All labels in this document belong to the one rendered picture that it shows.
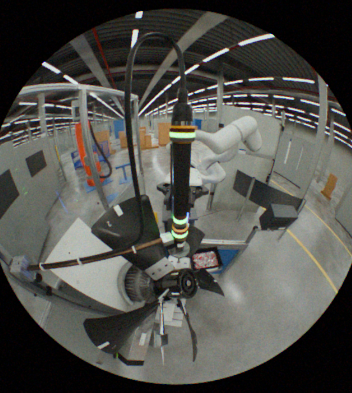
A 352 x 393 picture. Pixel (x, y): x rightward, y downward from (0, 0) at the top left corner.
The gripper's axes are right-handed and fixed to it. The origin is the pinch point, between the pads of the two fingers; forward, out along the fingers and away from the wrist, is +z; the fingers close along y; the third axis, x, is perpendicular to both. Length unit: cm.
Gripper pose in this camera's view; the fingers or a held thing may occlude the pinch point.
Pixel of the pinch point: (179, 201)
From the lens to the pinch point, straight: 27.8
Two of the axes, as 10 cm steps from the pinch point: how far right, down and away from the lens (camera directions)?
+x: 0.0, -8.2, -5.7
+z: -1.6, 5.6, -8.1
